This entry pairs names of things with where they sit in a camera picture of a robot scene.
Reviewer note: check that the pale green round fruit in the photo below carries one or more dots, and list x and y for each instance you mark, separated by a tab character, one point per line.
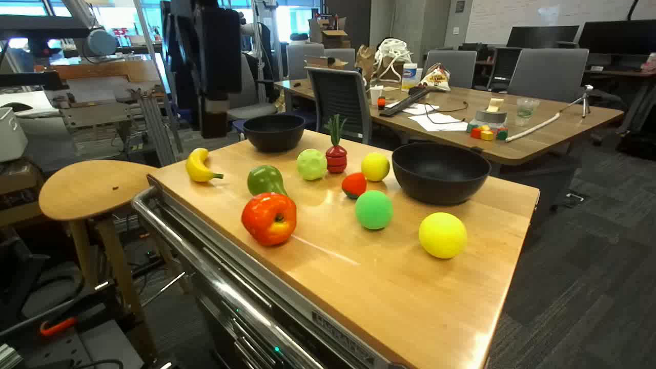
313	165

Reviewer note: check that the red radish with green leaves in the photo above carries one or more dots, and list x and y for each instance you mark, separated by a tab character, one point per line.
334	159

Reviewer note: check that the yellow toy banana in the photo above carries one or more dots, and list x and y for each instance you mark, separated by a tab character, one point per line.
198	166

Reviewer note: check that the red toy strawberry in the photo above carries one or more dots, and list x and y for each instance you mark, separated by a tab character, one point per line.
353	184

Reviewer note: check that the small yellow toy lemon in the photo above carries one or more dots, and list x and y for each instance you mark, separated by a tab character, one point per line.
375	166

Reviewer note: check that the green round toy fruit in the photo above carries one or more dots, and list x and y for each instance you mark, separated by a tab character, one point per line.
374	210

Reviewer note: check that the green apple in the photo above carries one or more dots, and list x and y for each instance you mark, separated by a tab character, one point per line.
264	176

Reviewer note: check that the black bowl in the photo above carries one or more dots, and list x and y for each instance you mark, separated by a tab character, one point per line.
440	175
274	134

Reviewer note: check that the dark mesh office chair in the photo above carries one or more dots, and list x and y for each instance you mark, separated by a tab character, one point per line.
340	94

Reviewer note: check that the black flat device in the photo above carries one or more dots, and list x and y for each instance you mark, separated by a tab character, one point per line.
410	101

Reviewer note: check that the large yellow round fruit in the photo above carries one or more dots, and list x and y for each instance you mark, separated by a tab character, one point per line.
443	234

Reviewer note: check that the white paper sheets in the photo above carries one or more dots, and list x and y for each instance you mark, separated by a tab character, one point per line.
437	123

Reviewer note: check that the clear plastic bottle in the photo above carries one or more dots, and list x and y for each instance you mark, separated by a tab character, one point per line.
410	75

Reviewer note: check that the cardboard box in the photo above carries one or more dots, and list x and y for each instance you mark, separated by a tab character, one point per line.
334	36

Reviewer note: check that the red toy block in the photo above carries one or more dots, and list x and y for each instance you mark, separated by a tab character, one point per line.
477	131

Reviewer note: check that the metal tool cart wooden top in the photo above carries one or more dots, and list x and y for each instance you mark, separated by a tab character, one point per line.
238	320

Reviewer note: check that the yellow toy block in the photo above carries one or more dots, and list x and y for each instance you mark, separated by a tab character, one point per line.
486	134

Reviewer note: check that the person in dark clothes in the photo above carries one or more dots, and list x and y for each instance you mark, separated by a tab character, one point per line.
217	53

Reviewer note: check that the clear plastic container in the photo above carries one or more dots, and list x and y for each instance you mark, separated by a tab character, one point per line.
492	111

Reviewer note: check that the green toy block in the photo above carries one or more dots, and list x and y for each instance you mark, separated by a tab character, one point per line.
503	135

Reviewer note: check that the clear plastic cup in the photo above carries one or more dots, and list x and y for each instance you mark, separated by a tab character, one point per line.
525	108

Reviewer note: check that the white stick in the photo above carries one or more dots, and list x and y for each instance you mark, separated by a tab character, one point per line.
536	126

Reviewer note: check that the round wooden stool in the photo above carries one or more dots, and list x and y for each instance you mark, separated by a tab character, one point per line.
96	188

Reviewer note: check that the black computer monitor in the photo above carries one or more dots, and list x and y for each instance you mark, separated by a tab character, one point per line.
617	36
545	36

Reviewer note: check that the small silver tripod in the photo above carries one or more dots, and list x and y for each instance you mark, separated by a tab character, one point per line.
588	98

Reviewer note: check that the white plastic box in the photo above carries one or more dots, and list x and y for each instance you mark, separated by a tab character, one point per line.
12	134

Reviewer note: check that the aluminium frame rack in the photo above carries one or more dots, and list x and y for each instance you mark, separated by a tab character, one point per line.
116	114

